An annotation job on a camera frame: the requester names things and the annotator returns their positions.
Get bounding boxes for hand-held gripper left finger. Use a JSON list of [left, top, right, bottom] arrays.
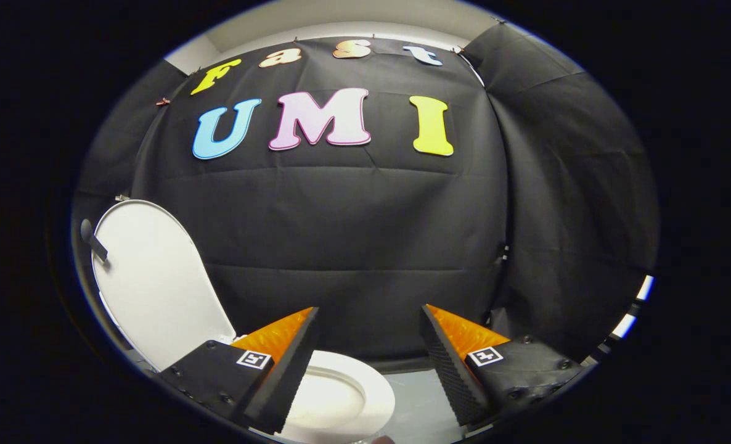
[[159, 306, 320, 434]]

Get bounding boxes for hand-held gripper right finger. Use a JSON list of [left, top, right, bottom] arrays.
[[419, 304, 583, 429]]

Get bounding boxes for white toilet lid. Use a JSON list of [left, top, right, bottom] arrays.
[[91, 199, 237, 372]]

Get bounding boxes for black backdrop cloth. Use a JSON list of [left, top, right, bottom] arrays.
[[71, 22, 659, 361]]

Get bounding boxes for black and white striped panel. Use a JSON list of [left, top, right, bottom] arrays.
[[581, 274, 655, 368]]

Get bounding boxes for black round lid handle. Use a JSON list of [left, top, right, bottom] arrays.
[[81, 219, 108, 265]]

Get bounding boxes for white ceramic toilet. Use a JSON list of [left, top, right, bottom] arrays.
[[119, 350, 396, 444]]

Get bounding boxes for white toilet seat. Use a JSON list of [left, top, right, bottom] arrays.
[[279, 350, 396, 443]]

